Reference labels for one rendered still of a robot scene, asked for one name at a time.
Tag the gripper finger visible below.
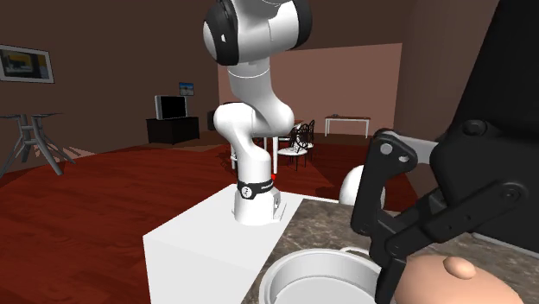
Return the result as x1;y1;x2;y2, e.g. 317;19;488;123
350;128;440;238

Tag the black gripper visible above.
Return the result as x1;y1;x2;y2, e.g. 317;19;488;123
368;0;539;304

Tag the white round object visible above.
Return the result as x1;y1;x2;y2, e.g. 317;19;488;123
338;164;387;208

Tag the white side table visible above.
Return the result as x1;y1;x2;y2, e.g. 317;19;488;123
323;113;372;140

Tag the peach rounded object with knob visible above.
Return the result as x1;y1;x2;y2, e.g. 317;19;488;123
393;253;526;304

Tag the black chair with white seat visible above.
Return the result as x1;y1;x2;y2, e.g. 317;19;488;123
295;119;317;152
277;123;311;172

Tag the white round pot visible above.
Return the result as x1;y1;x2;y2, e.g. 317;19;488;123
257;246;383;304

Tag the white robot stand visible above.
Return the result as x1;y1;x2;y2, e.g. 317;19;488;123
143;183;305;304

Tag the dark cabinet with television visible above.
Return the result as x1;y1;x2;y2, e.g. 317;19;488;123
145;94;201;146

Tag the glass table with grey legs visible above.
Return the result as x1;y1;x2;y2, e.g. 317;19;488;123
0;111;77;179

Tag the framed wall picture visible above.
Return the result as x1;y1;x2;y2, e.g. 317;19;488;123
0;43;55;85

